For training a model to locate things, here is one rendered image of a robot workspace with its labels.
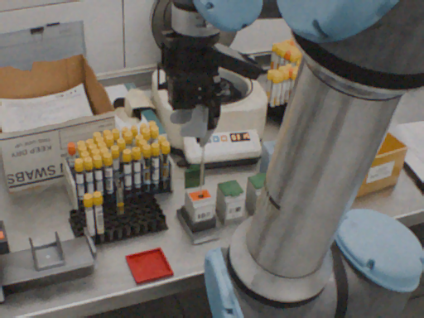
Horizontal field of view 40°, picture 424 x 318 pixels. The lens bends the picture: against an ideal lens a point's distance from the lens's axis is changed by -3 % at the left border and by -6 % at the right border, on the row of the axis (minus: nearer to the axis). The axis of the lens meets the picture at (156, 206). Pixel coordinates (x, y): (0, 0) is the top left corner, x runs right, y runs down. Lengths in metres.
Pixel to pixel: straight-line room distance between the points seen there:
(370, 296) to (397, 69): 0.36
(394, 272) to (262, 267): 0.16
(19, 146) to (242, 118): 0.47
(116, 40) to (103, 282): 0.70
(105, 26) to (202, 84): 0.62
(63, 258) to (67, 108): 0.48
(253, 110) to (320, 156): 0.82
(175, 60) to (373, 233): 0.40
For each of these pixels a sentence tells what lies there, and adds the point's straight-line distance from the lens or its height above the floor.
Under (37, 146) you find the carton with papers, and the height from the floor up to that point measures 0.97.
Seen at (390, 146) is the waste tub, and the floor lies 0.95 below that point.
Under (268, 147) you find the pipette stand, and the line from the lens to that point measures 1.19.
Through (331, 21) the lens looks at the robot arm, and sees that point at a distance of 0.37.
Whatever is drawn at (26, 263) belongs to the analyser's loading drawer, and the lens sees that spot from 1.03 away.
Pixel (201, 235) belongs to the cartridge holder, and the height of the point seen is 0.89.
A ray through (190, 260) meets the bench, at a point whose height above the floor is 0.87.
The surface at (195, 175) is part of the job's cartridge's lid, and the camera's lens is 1.09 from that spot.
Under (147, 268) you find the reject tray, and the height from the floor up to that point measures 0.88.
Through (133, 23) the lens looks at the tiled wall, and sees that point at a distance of 1.51.
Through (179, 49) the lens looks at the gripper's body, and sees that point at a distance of 0.89.
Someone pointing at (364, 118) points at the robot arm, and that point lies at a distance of 0.45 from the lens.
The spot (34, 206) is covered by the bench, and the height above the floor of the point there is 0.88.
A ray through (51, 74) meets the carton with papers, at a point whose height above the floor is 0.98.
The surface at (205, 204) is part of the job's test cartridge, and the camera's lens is 1.08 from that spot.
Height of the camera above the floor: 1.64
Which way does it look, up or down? 40 degrees down
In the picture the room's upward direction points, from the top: straight up
